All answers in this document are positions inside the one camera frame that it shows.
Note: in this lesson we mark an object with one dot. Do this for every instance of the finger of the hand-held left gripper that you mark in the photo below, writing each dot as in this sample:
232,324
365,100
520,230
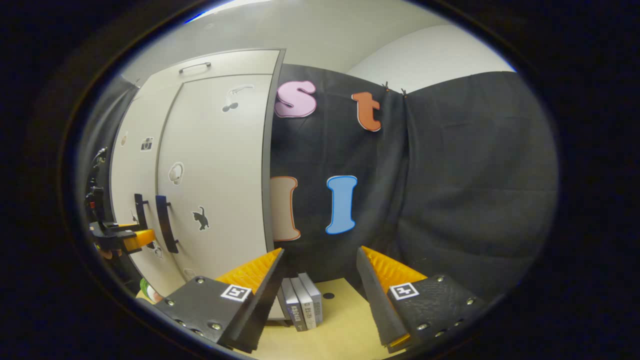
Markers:
137,240
117,227

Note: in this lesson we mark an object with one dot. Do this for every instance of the white shoe cabinet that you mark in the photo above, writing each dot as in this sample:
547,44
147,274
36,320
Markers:
267,150

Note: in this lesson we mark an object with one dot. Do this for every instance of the white book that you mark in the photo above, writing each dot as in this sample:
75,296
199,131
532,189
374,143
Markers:
305,305

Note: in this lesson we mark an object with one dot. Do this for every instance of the light grey book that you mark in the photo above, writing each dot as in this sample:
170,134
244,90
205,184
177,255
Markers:
314,297

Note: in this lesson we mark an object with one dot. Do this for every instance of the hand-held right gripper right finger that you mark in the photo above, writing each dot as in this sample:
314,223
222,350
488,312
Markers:
377,305

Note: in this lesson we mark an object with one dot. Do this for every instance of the white shoe cabinet door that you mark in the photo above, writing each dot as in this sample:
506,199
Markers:
220,165
132,175

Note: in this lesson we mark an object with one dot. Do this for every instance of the green and white object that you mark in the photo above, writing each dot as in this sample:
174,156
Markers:
149,291

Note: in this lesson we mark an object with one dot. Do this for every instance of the white cabinet drawer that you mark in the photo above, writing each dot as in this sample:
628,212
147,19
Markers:
240,62

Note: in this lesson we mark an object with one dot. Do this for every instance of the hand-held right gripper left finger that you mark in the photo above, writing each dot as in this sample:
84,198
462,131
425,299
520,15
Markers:
262,305

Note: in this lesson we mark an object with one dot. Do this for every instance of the dark grey book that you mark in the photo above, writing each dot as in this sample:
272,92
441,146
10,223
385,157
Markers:
295,312

